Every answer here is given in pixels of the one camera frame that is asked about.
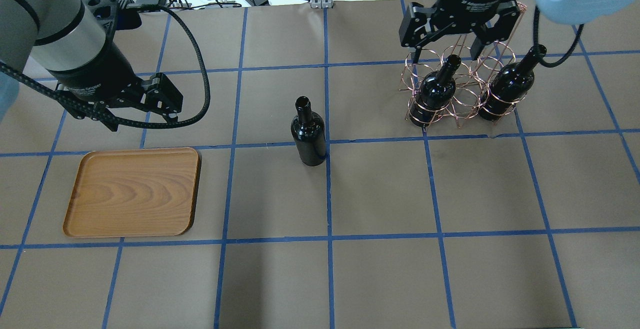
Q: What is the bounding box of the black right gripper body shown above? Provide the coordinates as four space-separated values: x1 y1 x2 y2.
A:
398 0 521 49

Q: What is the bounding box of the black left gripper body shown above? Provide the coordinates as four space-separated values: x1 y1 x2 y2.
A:
55 73 184 129

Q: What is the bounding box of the dark wine bottle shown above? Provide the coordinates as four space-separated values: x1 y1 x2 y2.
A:
478 46 538 121
407 54 462 128
290 96 327 167

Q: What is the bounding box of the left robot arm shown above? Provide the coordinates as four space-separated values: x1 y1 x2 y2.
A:
1 0 194 131

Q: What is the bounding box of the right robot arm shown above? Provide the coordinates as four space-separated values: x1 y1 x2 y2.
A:
398 0 636 61

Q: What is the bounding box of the wooden tray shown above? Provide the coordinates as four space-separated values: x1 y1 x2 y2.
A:
62 147 201 238

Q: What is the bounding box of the copper wire bottle basket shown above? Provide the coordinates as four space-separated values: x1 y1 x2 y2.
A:
398 33 525 130

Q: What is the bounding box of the black cable right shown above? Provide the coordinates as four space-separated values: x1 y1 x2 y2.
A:
531 6 586 68

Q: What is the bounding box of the black braided cable left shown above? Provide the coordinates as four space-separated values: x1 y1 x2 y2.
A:
0 4 211 130

